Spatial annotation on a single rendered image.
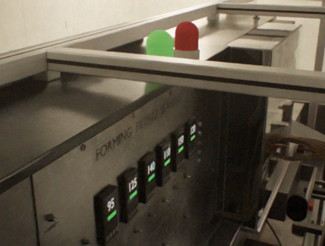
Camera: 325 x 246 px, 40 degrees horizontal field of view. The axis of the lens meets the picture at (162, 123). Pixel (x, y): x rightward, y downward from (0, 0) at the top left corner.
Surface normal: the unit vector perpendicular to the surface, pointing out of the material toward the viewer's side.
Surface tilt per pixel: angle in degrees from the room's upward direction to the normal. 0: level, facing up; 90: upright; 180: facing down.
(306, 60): 90
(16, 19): 90
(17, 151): 0
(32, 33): 90
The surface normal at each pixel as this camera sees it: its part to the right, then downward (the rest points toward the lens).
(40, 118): 0.00, -0.94
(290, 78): -0.41, 0.32
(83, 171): 0.91, 0.15
